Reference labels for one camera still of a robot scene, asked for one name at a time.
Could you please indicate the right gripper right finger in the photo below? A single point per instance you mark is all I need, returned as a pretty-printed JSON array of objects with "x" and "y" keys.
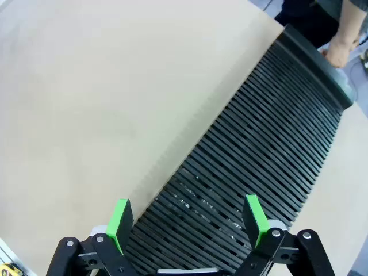
[{"x": 257, "y": 227}]

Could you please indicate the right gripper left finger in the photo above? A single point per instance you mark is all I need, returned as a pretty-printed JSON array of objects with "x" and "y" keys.
[{"x": 115, "y": 227}]

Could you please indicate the person's left forearm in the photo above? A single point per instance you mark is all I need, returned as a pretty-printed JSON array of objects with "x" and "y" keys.
[{"x": 346, "y": 24}]

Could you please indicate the person's left hand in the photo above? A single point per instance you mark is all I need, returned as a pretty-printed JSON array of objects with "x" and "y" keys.
[{"x": 339, "y": 53}]

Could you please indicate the black slotted PCB rack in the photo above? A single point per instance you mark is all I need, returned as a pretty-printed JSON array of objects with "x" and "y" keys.
[{"x": 244, "y": 143}]

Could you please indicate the yellow tape measure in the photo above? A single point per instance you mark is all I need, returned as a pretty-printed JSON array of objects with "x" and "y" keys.
[{"x": 10, "y": 270}]

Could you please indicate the white slotted base plate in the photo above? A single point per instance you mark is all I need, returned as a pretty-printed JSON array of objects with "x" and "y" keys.
[{"x": 13, "y": 254}]

